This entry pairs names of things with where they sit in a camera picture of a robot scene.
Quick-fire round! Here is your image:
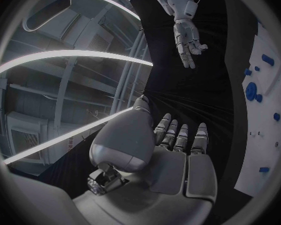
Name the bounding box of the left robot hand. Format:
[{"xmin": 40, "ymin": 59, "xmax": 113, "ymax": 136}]
[{"xmin": 71, "ymin": 94, "xmax": 218, "ymax": 225}]

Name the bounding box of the white task board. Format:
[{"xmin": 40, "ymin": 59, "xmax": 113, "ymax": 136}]
[{"xmin": 233, "ymin": 16, "xmax": 281, "ymax": 199}]

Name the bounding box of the short blue cylinder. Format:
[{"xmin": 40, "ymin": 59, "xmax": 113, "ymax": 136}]
[{"xmin": 261, "ymin": 53, "xmax": 276, "ymax": 67}]

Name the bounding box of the blue gear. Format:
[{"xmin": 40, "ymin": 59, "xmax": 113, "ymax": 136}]
[{"xmin": 244, "ymin": 81, "xmax": 258, "ymax": 102}]

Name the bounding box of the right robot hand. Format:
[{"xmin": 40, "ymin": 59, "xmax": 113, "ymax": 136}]
[{"xmin": 173, "ymin": 18, "xmax": 209, "ymax": 69}]

